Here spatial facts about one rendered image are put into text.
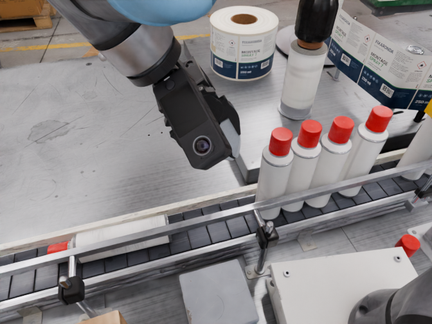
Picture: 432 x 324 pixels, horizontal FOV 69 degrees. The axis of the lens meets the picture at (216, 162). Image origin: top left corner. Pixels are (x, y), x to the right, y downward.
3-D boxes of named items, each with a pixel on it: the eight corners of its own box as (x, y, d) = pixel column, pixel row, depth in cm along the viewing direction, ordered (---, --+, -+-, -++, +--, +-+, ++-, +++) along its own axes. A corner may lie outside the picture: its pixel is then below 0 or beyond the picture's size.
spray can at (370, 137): (349, 177, 69) (386, 99, 54) (363, 195, 66) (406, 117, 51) (328, 182, 68) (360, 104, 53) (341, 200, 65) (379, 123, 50)
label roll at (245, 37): (225, 87, 93) (226, 39, 83) (201, 56, 106) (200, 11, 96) (283, 72, 99) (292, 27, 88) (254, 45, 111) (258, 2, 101)
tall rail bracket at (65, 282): (103, 284, 58) (73, 238, 46) (105, 324, 53) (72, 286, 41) (85, 288, 57) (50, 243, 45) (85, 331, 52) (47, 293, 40)
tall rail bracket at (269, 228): (255, 242, 64) (264, 191, 52) (269, 275, 59) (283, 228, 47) (240, 246, 63) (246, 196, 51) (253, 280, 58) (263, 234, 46)
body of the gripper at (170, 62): (215, 83, 47) (167, 16, 38) (234, 118, 41) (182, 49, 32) (173, 112, 48) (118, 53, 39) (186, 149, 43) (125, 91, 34)
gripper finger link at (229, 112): (245, 123, 46) (216, 82, 39) (249, 130, 45) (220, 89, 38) (218, 140, 47) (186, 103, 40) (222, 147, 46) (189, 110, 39)
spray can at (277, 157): (273, 197, 65) (290, 119, 50) (283, 217, 62) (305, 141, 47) (249, 203, 64) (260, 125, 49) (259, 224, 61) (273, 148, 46)
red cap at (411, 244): (407, 261, 61) (415, 252, 59) (391, 248, 63) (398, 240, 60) (416, 250, 62) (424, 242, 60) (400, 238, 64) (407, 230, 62)
